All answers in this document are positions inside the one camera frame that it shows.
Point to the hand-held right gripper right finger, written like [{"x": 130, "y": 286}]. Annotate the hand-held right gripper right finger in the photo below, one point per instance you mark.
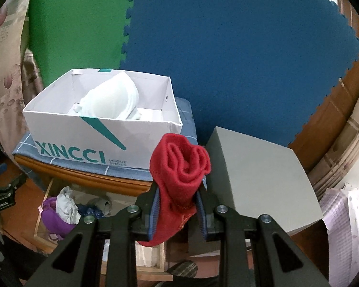
[{"x": 202, "y": 215}]

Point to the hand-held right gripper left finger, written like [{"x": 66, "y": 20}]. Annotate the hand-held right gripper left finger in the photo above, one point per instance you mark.
[{"x": 155, "y": 212}]

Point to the wooden drawer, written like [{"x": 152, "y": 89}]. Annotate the wooden drawer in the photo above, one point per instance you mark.
[{"x": 149, "y": 257}]

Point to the red sock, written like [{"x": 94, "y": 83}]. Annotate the red sock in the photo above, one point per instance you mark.
[{"x": 179, "y": 167}]

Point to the purple underwear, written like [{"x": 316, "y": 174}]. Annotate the purple underwear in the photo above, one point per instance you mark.
[{"x": 52, "y": 219}]

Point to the dark blue underwear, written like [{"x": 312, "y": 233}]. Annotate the dark blue underwear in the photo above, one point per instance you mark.
[{"x": 91, "y": 210}]

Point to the white sock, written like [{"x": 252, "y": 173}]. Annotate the white sock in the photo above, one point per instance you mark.
[{"x": 66, "y": 204}]

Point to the white shoe box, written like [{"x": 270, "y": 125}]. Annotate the white shoe box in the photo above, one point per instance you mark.
[{"x": 77, "y": 137}]

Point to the plaid slipper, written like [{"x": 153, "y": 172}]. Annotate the plaid slipper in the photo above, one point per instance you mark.
[{"x": 182, "y": 270}]

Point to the grey box lid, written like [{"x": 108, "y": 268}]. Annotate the grey box lid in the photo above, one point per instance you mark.
[{"x": 257, "y": 179}]

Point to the blue checked cloth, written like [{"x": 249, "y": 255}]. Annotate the blue checked cloth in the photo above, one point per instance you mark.
[{"x": 185, "y": 119}]

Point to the white bra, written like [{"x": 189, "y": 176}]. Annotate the white bra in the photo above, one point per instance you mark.
[{"x": 110, "y": 95}]

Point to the floral curtain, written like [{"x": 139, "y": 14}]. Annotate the floral curtain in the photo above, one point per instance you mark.
[{"x": 6, "y": 65}]

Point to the pink checked bedsheet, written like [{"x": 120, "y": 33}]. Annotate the pink checked bedsheet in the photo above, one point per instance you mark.
[{"x": 344, "y": 245}]

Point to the blue foam mat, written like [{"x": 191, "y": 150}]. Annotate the blue foam mat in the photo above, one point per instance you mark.
[{"x": 242, "y": 50}]

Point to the wooden headboard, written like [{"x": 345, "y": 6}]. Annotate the wooden headboard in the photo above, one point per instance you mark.
[{"x": 341, "y": 110}]

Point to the green foam mat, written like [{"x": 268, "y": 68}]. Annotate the green foam mat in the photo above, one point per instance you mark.
[{"x": 77, "y": 21}]

